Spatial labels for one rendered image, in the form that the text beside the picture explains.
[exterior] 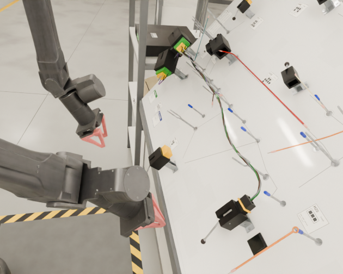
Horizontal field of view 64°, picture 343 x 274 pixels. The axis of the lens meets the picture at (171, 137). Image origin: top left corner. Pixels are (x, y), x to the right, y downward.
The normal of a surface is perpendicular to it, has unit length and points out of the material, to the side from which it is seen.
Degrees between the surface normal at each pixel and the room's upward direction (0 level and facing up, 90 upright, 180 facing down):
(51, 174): 72
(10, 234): 0
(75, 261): 0
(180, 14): 90
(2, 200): 0
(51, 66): 90
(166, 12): 90
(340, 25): 52
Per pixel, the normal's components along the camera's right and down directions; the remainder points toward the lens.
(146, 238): 0.11, -0.77
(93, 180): -0.64, -0.28
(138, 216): -0.61, -0.53
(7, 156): 0.97, -0.07
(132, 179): 0.77, -0.21
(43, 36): 0.09, 0.63
